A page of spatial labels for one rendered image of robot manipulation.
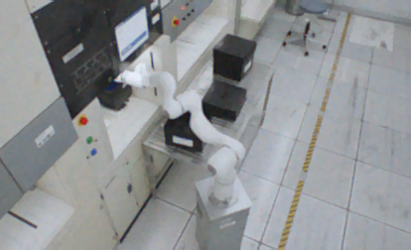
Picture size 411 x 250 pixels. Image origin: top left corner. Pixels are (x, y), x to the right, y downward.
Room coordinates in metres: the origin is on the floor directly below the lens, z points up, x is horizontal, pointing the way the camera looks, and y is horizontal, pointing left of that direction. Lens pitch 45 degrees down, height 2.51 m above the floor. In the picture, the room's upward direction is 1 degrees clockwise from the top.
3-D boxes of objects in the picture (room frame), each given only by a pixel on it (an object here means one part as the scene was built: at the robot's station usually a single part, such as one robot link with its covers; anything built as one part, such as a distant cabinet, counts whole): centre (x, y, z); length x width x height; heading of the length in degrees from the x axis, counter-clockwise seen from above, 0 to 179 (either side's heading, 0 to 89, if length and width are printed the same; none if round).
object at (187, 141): (1.56, 0.07, 0.85); 0.28 x 0.28 x 0.17; 73
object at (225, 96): (1.89, -0.20, 0.83); 0.29 x 0.29 x 0.13; 67
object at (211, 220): (1.08, -0.16, 0.38); 0.28 x 0.28 x 0.76; 20
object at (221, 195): (1.08, -0.16, 0.85); 0.19 x 0.19 x 0.18
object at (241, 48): (2.36, -0.30, 0.89); 0.29 x 0.29 x 0.25; 60
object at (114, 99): (1.75, 0.62, 1.06); 0.24 x 0.20 x 0.32; 156
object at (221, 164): (1.06, -0.13, 1.07); 0.19 x 0.12 x 0.24; 135
